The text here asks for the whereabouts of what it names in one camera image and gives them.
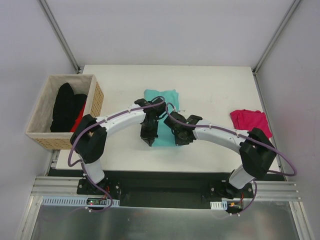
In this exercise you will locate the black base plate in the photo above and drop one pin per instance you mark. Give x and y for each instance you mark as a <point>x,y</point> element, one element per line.
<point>151,189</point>

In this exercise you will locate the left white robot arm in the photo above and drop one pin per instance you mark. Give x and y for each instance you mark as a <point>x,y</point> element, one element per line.
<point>89,139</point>

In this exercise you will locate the white cable duct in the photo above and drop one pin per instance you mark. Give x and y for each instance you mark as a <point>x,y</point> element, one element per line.
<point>67,201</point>
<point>219,205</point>

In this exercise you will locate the right white cable duct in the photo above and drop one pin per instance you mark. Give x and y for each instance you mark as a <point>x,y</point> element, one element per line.
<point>219,205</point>

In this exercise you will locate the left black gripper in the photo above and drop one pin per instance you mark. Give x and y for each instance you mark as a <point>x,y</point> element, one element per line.
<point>148,132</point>

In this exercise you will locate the red garment in basket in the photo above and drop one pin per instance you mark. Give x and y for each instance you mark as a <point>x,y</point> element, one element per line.
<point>79,118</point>

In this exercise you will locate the left white cable duct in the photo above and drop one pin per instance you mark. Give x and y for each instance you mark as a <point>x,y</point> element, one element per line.
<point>67,201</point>

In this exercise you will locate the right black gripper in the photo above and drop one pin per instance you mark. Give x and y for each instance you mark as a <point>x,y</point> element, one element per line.
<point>180,137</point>

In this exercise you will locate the right aluminium corner post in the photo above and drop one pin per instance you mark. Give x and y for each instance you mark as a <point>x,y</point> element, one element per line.
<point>294,5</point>

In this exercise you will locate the left aluminium corner post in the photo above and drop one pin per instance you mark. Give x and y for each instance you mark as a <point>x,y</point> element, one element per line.
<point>59,35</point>

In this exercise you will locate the aluminium corner post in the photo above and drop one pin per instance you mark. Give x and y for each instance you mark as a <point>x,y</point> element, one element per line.
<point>294,5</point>
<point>59,35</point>

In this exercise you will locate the pink folded t-shirt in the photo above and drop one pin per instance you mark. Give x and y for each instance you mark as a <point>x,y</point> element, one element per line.
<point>247,120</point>

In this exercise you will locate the black garment in basket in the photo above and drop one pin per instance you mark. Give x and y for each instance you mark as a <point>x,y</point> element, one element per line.
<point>65,110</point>

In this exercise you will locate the wicker laundry basket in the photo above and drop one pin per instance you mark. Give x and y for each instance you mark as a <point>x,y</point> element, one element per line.
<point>38,128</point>

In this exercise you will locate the aluminium rail frame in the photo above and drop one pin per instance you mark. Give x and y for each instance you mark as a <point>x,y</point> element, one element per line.
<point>280,191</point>

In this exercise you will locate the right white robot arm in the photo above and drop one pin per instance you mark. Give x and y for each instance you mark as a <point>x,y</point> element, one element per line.
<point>255,149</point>

